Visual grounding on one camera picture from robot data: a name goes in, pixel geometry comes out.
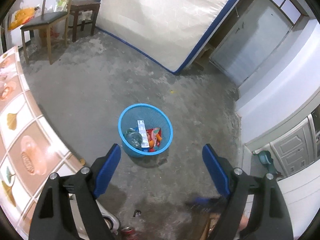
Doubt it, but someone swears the grey door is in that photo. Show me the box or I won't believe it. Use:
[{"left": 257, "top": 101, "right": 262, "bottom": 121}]
[{"left": 210, "top": 0, "right": 301, "bottom": 86}]

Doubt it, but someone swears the white mattress blue trim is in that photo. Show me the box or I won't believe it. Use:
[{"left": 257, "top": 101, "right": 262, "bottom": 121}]
[{"left": 97, "top": 0, "right": 239, "bottom": 74}]

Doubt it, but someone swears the silver blue toothpaste box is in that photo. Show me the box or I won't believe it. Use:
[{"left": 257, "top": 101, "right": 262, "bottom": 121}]
[{"left": 137, "top": 120, "right": 150, "bottom": 148}]

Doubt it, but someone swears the blue mesh trash basket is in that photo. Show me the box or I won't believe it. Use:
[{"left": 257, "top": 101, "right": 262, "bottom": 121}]
[{"left": 118, "top": 103, "right": 174, "bottom": 158}]

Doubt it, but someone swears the red drink can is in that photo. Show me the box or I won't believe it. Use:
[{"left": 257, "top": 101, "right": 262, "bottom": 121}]
[{"left": 120, "top": 226, "right": 139, "bottom": 240}]

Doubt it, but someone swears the yellow plastic bag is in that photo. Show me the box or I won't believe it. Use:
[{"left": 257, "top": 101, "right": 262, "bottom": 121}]
[{"left": 8, "top": 7, "right": 35, "bottom": 30}]

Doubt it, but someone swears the floral plastic tablecloth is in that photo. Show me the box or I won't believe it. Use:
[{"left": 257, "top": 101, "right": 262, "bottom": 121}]
[{"left": 1, "top": 47, "right": 82, "bottom": 239}]

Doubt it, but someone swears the dark wooden stool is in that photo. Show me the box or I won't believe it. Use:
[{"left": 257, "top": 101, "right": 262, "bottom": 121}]
[{"left": 70, "top": 0, "right": 100, "bottom": 42}]

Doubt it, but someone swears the red snack bag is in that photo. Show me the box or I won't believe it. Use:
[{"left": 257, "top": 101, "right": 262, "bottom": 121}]
[{"left": 146, "top": 127, "right": 162, "bottom": 152}]

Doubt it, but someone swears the wooden chair black seat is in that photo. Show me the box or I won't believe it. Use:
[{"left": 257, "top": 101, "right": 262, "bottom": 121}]
[{"left": 20, "top": 0, "right": 72, "bottom": 64}]

